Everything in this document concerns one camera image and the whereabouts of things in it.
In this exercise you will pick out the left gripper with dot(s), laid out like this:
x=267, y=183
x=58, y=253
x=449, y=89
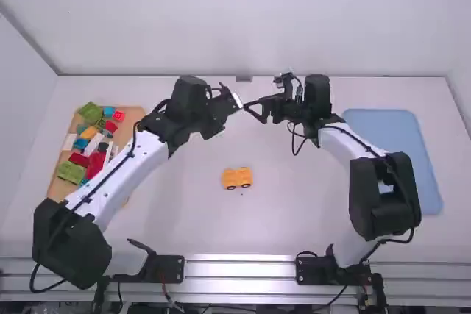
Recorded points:
x=215, y=111

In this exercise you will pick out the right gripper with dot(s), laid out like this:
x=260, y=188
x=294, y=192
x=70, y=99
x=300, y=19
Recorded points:
x=289, y=108

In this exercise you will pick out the yellow toy brick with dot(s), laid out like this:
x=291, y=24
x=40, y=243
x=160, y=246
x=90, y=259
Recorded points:
x=89, y=132

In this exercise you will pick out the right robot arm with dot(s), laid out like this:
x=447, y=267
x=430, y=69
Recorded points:
x=353, y=145

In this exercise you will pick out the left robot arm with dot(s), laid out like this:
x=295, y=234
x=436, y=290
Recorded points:
x=121, y=170

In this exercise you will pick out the yellow toy car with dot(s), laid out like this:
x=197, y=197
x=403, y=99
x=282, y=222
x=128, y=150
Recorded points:
x=237, y=178

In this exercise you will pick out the red toy brick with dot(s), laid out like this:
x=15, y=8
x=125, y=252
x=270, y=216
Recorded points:
x=110, y=127
x=118, y=116
x=95, y=166
x=78, y=159

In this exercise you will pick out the blue toy brick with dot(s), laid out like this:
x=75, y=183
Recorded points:
x=109, y=111

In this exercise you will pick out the green toy brick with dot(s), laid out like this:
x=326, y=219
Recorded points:
x=101, y=123
x=70, y=173
x=90, y=112

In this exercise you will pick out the black toy brick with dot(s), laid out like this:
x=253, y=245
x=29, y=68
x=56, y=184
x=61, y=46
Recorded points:
x=104, y=147

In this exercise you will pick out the blue mat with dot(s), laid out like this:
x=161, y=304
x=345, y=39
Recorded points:
x=397, y=137

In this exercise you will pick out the teal toy brick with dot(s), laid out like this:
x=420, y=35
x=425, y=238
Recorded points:
x=81, y=143

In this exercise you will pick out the silver rails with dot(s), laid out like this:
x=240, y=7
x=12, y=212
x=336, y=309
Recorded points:
x=239, y=273

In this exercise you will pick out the tan tray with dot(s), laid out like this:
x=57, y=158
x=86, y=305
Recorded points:
x=62, y=192

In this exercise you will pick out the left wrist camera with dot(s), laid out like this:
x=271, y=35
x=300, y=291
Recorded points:
x=237, y=101

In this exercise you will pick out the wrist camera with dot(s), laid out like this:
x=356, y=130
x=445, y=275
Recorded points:
x=237, y=101
x=285, y=79

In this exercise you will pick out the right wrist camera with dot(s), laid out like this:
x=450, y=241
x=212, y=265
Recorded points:
x=285, y=79

